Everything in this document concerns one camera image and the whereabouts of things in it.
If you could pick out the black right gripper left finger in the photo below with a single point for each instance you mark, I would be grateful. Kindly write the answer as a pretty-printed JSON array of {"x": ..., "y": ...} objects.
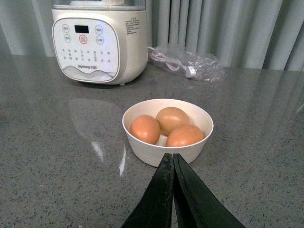
[{"x": 155, "y": 207}]

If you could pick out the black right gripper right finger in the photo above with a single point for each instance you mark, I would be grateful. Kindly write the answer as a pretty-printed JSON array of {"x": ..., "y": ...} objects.
[{"x": 195, "y": 204}]

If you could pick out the brown egg right in bowl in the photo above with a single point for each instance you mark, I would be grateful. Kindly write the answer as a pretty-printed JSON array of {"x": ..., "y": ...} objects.
[{"x": 184, "y": 135}]

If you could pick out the brown egg in bowl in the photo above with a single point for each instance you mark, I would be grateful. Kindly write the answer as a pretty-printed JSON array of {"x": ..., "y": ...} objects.
[
  {"x": 146, "y": 129},
  {"x": 184, "y": 135}
]

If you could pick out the brown egg left in bowl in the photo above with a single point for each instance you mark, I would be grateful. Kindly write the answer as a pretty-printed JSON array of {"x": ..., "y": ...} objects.
[{"x": 146, "y": 129}]

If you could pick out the pale brown egg behind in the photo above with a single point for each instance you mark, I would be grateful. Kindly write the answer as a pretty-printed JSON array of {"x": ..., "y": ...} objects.
[{"x": 171, "y": 117}]

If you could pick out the white bowl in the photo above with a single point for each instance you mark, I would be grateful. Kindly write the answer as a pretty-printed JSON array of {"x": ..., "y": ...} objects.
[{"x": 153, "y": 154}]

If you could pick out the clear plastic bag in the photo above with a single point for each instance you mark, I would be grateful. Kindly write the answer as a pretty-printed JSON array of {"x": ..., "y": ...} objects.
[{"x": 175, "y": 59}]

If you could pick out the white Joyoung blender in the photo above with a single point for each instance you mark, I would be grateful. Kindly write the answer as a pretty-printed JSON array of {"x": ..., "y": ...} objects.
[{"x": 100, "y": 41}]

